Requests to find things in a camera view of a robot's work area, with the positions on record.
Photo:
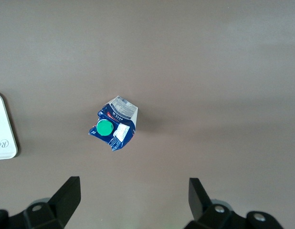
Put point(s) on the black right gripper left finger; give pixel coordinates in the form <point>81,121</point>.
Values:
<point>54,210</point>

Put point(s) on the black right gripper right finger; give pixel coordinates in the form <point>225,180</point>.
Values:
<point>209,214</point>

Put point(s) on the blue milk carton green cap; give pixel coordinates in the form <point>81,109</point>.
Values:
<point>114,128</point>

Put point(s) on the white tray with rabbit print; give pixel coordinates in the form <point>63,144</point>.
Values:
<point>3,133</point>

